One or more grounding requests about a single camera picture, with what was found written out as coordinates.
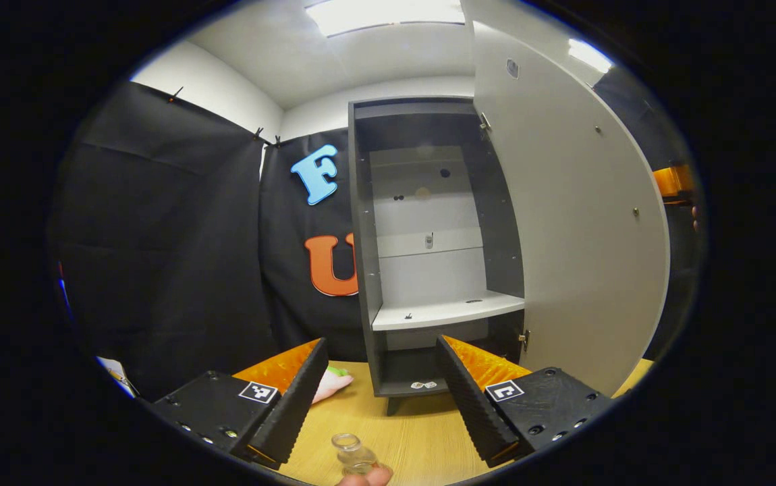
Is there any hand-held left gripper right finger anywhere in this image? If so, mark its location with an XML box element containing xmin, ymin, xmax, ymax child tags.
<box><xmin>437</xmin><ymin>335</ymin><xmax>615</xmax><ymax>468</ymax></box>

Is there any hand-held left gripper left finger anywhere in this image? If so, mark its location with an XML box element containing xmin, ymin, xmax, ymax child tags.
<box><xmin>152</xmin><ymin>337</ymin><xmax>330</xmax><ymax>471</ymax></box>

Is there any clear glass bottle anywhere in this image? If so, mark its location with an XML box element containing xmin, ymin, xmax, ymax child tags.
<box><xmin>331</xmin><ymin>433</ymin><xmax>381</xmax><ymax>475</ymax></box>

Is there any beige cabinet door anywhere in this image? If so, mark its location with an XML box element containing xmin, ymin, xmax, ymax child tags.
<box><xmin>462</xmin><ymin>0</ymin><xmax>671</xmax><ymax>398</ymax></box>

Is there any white cabinet shelf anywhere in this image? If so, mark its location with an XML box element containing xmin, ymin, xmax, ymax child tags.
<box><xmin>371</xmin><ymin>290</ymin><xmax>526</xmax><ymax>331</ymax></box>

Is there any dark grey cabinet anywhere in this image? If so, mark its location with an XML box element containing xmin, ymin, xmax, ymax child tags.
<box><xmin>348</xmin><ymin>96</ymin><xmax>529</xmax><ymax>416</ymax></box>

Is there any pink plush toy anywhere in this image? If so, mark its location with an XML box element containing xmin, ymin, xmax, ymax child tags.
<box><xmin>312</xmin><ymin>364</ymin><xmax>355</xmax><ymax>406</ymax></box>

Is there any small ceiling light panel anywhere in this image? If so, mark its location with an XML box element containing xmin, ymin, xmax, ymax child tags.
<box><xmin>567</xmin><ymin>38</ymin><xmax>613</xmax><ymax>74</ymax></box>

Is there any white paper sheet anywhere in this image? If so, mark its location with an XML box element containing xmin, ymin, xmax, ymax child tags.
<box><xmin>94</xmin><ymin>356</ymin><xmax>139</xmax><ymax>399</ymax></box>

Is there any black backdrop cloth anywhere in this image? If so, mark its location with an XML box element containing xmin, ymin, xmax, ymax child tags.
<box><xmin>47</xmin><ymin>64</ymin><xmax>702</xmax><ymax>403</ymax></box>

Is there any large ceiling light panel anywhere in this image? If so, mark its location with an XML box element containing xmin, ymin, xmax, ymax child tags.
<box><xmin>304</xmin><ymin>0</ymin><xmax>466</xmax><ymax>38</ymax></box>

